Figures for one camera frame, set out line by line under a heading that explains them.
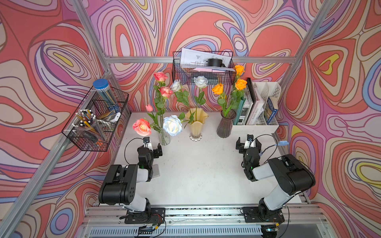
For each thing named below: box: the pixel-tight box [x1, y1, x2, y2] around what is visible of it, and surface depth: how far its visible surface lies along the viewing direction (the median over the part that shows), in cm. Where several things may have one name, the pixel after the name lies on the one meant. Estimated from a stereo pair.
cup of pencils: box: [71, 109, 105, 142], surface depth 63 cm
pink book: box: [246, 82, 264, 126], surface depth 95 cm
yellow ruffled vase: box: [185, 108, 210, 142], surface depth 95 cm
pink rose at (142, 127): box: [131, 118, 152, 137], surface depth 60 cm
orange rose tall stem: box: [234, 64, 246, 79], surface depth 87 cm
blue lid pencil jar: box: [92, 78, 120, 112], surface depth 75 cm
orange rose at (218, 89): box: [211, 82, 224, 95], surface depth 83 cm
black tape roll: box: [207, 58, 227, 68], surface depth 84 cm
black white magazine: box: [237, 84, 254, 126], surface depth 95 cm
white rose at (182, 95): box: [170, 79, 196, 120], surface depth 83 cm
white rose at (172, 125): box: [162, 114, 183, 137], surface depth 61 cm
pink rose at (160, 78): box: [152, 71, 169, 90], surface depth 80 cm
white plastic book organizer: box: [232, 81, 282, 134], surface depth 103 cm
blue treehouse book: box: [263, 96, 278, 125], surface depth 104 cm
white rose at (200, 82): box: [193, 75, 209, 121], surface depth 80 cm
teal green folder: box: [232, 98, 247, 126], surface depth 91 cm
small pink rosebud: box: [145, 104, 154, 113], surface depth 82 cm
